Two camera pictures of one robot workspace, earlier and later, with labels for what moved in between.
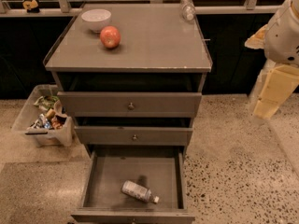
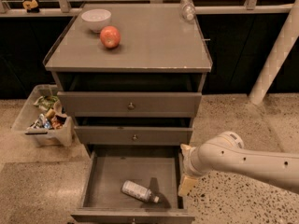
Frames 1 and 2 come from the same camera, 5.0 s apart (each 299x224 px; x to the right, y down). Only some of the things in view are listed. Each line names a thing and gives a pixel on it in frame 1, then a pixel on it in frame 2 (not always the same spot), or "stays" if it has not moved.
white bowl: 96,19 stays
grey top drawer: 90,104 stays
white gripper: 282,36 -> 188,163
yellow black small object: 31,7 stays
